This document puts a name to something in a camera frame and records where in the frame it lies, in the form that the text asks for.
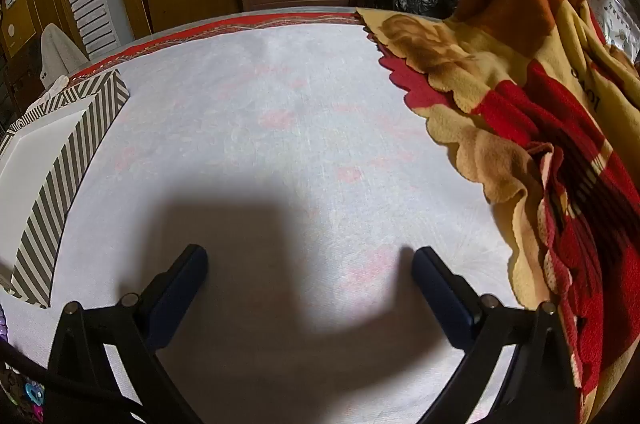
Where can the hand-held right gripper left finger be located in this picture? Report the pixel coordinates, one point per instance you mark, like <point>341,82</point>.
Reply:
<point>181,284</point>

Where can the white garment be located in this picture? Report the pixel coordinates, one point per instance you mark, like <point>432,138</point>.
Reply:
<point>60,47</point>

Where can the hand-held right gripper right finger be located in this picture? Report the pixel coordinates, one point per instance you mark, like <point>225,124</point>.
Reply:
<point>440,299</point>

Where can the yellow red fleece blanket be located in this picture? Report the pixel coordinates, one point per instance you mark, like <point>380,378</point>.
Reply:
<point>540,114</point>

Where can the striped grey white box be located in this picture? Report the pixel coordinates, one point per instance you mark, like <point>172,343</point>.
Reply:
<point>75,164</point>

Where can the colourful hair clip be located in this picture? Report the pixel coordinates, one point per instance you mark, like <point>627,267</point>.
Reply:
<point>33,395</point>

